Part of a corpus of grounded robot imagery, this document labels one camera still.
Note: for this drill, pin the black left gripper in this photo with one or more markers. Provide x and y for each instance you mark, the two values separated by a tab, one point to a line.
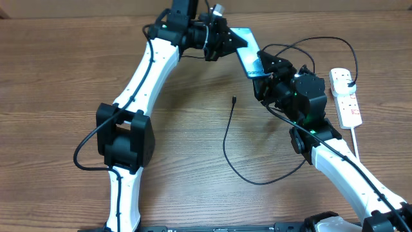
223	44

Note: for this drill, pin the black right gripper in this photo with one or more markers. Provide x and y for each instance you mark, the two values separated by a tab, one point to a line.
282	71

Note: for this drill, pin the Samsung Galaxy smartphone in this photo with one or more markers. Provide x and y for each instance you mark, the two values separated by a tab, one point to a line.
248	56

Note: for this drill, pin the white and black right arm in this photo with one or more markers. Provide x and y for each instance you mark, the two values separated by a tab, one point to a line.
300	95

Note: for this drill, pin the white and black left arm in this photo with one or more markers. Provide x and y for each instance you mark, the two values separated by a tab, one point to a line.
123	140

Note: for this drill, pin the white charger adapter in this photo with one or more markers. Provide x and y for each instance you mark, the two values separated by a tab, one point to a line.
342	87

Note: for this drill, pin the white power strip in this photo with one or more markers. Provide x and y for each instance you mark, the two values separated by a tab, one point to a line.
347	107

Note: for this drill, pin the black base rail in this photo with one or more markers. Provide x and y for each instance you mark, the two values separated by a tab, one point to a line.
277	227

